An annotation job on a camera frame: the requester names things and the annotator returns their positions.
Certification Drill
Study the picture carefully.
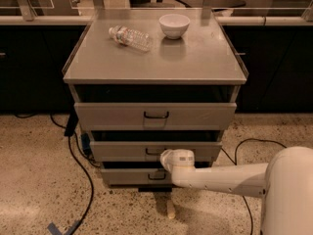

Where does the grey drawer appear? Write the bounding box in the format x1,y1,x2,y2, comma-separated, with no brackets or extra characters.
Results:
74,103,237,130
90,141,222,162
101,168,171,186

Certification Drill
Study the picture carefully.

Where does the grey bottom drawer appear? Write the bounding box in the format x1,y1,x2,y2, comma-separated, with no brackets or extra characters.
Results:
101,168,171,186

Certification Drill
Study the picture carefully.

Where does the blue tape floor mark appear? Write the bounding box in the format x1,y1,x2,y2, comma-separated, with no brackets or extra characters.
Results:
47,223,76,235

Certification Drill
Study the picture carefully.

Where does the black cable floor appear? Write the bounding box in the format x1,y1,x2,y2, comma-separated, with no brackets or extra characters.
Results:
219,137,288,235
13,113,101,235

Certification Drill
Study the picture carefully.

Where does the blue power box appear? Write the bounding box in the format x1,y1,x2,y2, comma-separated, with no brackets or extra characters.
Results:
80,133,92,156

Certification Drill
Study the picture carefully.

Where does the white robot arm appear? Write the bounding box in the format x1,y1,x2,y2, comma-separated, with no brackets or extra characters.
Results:
160,147,313,235

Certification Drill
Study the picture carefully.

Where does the white ceramic bowl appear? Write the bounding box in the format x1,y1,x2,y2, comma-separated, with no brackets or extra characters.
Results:
158,14,190,39

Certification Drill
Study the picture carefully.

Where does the black cable right floor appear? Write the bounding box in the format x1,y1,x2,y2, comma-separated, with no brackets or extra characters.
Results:
219,137,288,235

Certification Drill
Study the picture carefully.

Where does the grey top drawer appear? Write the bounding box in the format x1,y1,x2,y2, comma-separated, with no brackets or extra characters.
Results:
74,103,237,130

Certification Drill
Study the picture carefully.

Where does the grey metal drawer cabinet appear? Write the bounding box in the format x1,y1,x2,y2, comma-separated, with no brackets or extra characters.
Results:
64,9,247,190

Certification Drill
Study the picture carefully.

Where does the black power adapter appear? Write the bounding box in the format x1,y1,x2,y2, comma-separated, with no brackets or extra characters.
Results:
65,110,78,137

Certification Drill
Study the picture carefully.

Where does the clear plastic water bottle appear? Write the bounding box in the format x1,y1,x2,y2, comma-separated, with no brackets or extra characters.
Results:
109,25,152,52

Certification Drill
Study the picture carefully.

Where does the black cable left floor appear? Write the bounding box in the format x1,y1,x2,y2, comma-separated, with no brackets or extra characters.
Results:
13,113,101,235

